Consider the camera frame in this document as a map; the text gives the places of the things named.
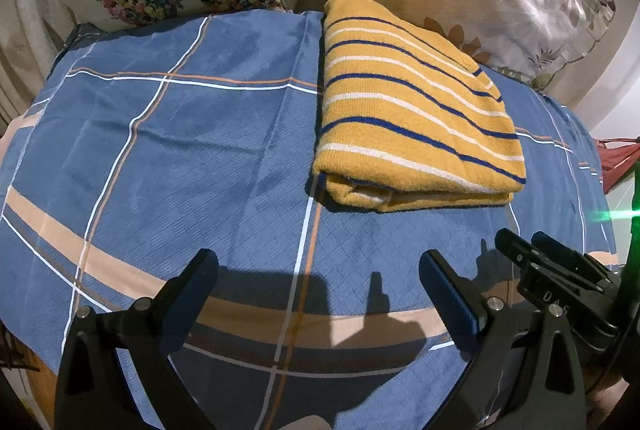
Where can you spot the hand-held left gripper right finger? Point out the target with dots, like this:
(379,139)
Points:
(450,305)

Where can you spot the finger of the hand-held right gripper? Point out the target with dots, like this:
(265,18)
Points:
(515,250)
(570,260)

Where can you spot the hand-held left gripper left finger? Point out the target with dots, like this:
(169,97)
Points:
(186,310)

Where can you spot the yellow striped towel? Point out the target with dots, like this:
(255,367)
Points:
(400,110)

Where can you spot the red cloth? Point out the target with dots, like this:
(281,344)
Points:
(620,160)

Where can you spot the blue plaid bedsheet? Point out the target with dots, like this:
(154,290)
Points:
(175,150)

